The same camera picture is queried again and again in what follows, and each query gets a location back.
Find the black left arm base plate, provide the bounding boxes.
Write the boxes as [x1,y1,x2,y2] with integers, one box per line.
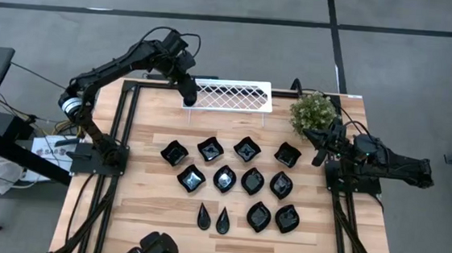
[68,141,131,179]

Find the black floor cable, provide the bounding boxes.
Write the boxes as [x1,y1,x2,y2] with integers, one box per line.
[9,61,69,90]

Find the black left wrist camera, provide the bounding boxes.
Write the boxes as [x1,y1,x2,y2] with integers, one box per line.
[162,28,190,56]

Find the white cardboard box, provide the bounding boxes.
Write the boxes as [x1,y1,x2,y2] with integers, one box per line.
[23,133,79,186]

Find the green artificial potted plant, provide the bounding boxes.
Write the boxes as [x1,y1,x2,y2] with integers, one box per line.
[288,89,341,143]

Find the white lattice shelf rack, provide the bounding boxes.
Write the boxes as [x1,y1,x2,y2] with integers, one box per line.
[180,75,276,129]

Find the yellow cable bundle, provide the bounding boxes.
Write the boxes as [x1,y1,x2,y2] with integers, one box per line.
[53,118,85,139]

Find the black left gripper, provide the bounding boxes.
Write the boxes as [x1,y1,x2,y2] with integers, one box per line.
[163,48,202,101]

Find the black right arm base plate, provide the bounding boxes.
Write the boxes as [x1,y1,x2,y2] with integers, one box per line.
[323,158,385,196]

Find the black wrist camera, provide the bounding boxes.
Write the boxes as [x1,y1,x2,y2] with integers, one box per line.
[162,28,190,56]
[329,114,351,138]

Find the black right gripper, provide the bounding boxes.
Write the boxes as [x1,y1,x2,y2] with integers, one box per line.
[300,128,354,170]

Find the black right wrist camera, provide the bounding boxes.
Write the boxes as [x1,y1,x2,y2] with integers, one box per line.
[329,114,351,138]

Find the black wavy square mini plate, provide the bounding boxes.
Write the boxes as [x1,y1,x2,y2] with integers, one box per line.
[231,135,263,164]
[175,162,209,195]
[160,138,191,168]
[195,135,226,164]
[272,140,304,169]

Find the black bulky device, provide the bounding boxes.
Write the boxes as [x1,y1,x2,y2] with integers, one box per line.
[116,228,181,253]

